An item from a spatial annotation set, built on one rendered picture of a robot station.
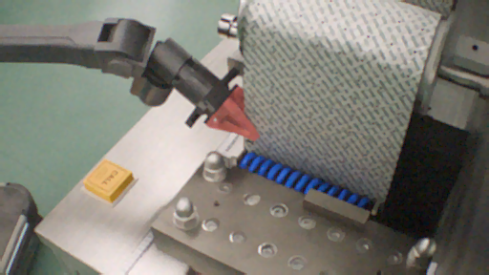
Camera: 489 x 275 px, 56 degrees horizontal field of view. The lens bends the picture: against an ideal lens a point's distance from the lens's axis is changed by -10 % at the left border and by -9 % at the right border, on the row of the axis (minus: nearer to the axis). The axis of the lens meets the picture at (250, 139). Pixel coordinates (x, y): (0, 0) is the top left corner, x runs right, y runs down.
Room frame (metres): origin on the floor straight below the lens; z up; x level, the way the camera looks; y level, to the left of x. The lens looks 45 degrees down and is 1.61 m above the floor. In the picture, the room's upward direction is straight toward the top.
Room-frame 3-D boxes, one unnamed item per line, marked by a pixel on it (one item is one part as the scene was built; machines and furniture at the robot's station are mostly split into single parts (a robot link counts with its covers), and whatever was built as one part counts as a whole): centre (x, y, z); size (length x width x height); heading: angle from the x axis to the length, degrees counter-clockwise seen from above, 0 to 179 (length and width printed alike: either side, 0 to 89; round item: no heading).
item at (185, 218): (0.42, 0.09, 1.05); 0.04 x 0.04 x 0.04
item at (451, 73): (0.47, -0.27, 1.25); 0.07 x 0.04 x 0.04; 61
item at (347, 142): (0.50, -0.09, 1.11); 0.23 x 0.01 x 0.18; 61
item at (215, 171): (0.50, 0.05, 1.05); 0.04 x 0.04 x 0.04
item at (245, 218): (0.38, -0.07, 1.00); 0.40 x 0.16 x 0.06; 61
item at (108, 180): (0.59, 0.26, 0.91); 0.07 x 0.07 x 0.02; 61
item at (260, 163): (0.48, -0.08, 1.03); 0.21 x 0.04 x 0.03; 61
